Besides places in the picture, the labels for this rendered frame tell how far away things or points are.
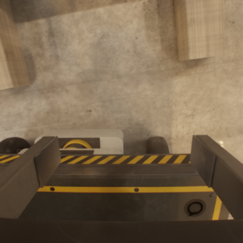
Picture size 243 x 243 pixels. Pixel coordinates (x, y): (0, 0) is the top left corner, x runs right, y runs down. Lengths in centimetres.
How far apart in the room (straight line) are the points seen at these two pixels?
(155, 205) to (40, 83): 52
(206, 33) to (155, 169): 38
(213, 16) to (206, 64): 16
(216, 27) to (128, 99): 32
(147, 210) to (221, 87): 47
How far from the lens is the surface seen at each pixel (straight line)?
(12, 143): 64
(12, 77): 60
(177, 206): 39
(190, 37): 53
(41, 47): 66
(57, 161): 17
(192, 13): 54
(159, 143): 53
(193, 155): 17
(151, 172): 33
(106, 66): 60
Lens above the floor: 60
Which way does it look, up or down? 74 degrees down
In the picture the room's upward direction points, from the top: 175 degrees counter-clockwise
